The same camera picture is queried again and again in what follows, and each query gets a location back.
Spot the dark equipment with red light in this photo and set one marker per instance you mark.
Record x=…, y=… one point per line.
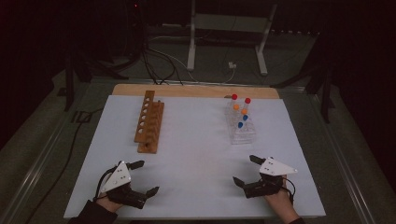
x=135, y=18

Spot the white plug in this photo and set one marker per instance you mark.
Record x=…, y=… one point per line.
x=232, y=65

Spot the white table mat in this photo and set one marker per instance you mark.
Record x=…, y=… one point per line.
x=205, y=118

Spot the person's left hand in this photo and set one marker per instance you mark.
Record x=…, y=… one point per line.
x=109, y=204

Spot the power strip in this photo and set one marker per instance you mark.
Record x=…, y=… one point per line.
x=294, y=31

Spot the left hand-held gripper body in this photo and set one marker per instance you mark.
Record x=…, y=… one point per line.
x=118, y=177

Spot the black tripod stand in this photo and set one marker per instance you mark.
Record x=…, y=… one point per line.
x=69, y=84
x=325, y=93

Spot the wooden test tube rack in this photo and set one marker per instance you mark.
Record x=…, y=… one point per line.
x=149, y=124

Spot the red cap test tube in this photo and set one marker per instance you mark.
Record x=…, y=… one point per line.
x=247, y=100
x=234, y=96

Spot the orange cap test tube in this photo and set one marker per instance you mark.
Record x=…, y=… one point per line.
x=244, y=111
x=236, y=106

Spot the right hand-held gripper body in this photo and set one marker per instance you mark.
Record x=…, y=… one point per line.
x=274, y=168

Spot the black floor bracket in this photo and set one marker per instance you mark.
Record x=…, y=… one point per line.
x=81, y=116

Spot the person's right hand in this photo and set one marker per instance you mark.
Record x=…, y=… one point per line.
x=281, y=203

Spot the white metal stand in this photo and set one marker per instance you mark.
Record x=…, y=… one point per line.
x=191, y=46

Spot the blue cap test tube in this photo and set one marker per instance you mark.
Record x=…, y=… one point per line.
x=245, y=117
x=240, y=124

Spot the clear plastic test tube rack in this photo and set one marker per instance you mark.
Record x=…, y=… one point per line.
x=244, y=135

